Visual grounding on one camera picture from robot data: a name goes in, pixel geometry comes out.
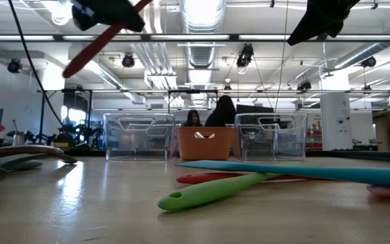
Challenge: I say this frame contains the red slotted spoon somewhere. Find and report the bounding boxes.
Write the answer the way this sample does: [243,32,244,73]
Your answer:
[62,0,154,79]

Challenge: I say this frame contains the black background robot arms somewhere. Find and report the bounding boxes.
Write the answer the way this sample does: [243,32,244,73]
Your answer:
[25,123,103,146]

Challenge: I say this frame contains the person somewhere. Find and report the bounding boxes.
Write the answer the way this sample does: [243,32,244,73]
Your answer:
[183,109,203,128]
[204,95,237,128]

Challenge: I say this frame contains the red shelf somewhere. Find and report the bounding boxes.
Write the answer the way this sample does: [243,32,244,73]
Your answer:
[306,127,324,150]

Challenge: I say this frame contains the orange plastic bin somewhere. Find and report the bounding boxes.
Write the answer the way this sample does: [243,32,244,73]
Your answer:
[176,126,234,161]

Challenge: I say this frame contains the silver ceiling duct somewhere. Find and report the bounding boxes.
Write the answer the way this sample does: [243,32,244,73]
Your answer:
[180,0,227,70]

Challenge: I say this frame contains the dark monitor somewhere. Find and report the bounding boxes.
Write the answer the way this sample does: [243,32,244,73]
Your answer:
[236,104,276,115]

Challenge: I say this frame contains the pink spatula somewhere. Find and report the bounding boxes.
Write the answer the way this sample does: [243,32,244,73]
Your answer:
[366,184,390,198]

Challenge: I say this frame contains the clear plastic bin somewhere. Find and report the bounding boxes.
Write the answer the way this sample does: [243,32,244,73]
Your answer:
[102,113,176,161]
[234,113,308,161]

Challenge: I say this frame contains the teal spatula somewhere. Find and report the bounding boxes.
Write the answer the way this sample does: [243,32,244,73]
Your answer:
[173,160,390,189]

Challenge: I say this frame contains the black overhead light bar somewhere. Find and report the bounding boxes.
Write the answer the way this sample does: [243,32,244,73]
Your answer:
[0,33,390,43]

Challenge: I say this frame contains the thin hanging cable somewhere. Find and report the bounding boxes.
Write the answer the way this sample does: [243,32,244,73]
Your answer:
[274,0,289,113]

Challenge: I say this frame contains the brown wooden spoon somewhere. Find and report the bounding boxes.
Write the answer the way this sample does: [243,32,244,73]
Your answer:
[0,144,66,161]

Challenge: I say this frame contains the red spatula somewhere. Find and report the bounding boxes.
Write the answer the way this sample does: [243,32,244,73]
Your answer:
[176,171,321,186]

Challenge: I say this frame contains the green spatula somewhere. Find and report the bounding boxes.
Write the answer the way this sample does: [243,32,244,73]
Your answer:
[156,161,318,211]

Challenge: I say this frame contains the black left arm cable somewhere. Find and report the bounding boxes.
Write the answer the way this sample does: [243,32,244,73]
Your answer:
[7,0,77,147]

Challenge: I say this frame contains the metal cup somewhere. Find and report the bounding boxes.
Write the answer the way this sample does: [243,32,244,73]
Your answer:
[12,131,26,146]

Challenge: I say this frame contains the black ceiling spotlight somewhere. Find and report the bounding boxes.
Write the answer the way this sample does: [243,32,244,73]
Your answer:
[360,56,377,68]
[121,52,136,68]
[296,80,313,93]
[236,43,255,68]
[7,58,23,74]

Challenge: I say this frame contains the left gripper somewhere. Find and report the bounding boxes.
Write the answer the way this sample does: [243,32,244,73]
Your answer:
[71,0,146,33]

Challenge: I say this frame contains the white pillar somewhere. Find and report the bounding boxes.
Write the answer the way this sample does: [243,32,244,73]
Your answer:
[320,93,353,152]

